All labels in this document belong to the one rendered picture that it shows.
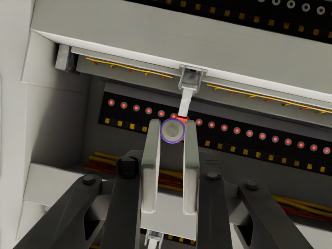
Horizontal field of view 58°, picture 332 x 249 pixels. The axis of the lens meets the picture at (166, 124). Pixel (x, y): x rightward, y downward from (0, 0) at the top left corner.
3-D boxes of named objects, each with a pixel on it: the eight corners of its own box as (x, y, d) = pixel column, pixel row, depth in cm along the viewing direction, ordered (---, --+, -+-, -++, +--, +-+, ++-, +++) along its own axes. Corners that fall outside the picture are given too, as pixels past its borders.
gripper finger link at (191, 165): (185, 166, 15) (200, 167, 15) (185, 119, 22) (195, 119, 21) (183, 216, 16) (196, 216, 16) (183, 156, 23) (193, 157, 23)
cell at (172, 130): (186, 133, 27) (189, 136, 21) (169, 142, 28) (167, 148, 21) (177, 115, 27) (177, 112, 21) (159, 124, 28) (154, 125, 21)
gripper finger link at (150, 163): (155, 215, 16) (141, 214, 16) (160, 155, 23) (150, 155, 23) (155, 165, 15) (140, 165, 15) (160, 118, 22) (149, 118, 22)
